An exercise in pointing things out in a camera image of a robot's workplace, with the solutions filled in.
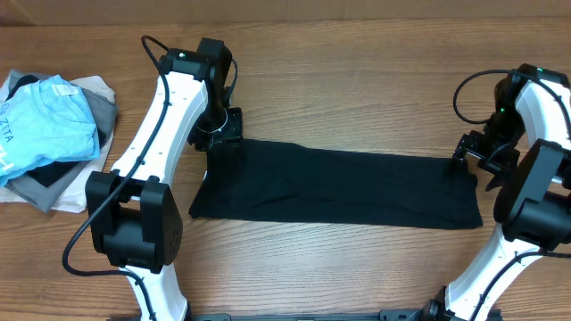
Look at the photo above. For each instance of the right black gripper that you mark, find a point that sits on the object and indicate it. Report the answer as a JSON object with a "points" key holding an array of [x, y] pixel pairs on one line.
{"points": [[475, 149]]}

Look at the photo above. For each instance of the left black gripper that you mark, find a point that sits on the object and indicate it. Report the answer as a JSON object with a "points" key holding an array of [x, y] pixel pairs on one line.
{"points": [[234, 132]]}

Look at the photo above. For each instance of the black t-shirt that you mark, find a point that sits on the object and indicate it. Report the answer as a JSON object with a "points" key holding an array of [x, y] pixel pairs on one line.
{"points": [[284, 182]]}

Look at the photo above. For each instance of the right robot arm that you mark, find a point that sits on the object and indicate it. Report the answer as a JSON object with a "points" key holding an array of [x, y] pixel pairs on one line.
{"points": [[525, 144]]}

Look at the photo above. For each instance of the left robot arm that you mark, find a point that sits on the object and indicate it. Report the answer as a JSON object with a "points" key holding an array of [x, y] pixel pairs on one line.
{"points": [[133, 217]]}

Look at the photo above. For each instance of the white folded t-shirt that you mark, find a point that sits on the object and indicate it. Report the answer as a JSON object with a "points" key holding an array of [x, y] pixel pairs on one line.
{"points": [[82, 187]]}

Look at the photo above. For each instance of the light blue folded t-shirt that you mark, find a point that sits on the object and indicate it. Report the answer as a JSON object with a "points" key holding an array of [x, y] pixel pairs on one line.
{"points": [[43, 122]]}

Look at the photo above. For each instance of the black folded shirt in pile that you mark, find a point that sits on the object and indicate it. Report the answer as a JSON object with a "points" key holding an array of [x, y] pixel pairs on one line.
{"points": [[104, 113]]}

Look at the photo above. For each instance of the grey folded t-shirt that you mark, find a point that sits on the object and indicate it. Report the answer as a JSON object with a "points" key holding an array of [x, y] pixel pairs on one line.
{"points": [[100, 113]]}

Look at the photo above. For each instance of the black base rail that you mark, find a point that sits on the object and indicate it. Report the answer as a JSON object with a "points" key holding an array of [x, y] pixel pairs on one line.
{"points": [[383, 315]]}

